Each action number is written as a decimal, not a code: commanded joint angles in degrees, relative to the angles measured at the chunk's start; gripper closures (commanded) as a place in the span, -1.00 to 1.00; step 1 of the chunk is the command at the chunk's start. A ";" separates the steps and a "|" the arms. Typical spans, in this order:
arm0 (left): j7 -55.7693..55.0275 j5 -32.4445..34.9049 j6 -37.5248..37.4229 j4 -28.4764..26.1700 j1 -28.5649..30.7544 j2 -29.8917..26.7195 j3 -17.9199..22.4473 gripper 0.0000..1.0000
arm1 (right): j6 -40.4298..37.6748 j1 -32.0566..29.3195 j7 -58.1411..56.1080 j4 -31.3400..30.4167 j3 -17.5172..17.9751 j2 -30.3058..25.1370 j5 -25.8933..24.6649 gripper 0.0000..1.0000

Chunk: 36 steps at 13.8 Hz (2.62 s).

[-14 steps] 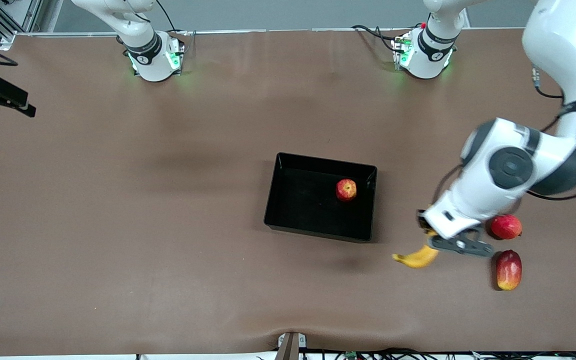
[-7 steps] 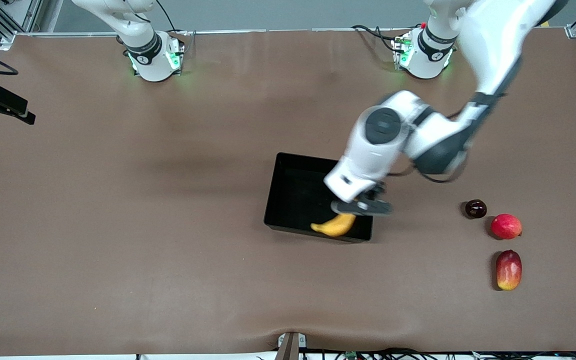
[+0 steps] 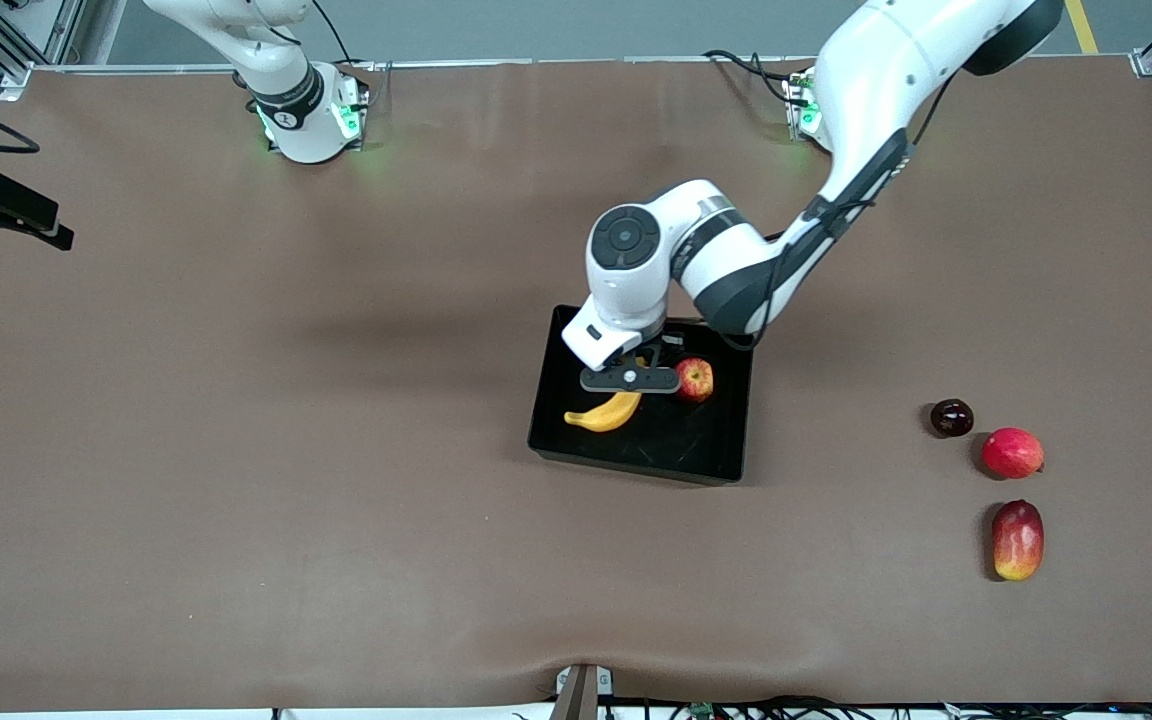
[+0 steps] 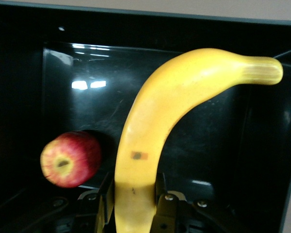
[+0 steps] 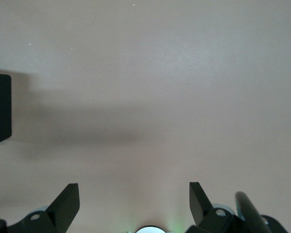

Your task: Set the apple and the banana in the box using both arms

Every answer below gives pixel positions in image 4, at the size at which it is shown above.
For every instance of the black plastic box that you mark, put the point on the black plastic box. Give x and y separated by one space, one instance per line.
208 145

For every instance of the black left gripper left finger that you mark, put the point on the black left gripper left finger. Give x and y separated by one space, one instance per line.
106 206

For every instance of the red yellow apple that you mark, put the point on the red yellow apple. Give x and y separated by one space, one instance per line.
70 160

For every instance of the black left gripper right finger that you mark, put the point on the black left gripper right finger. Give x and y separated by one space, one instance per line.
163 213

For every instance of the yellow banana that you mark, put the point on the yellow banana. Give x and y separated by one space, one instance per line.
148 126

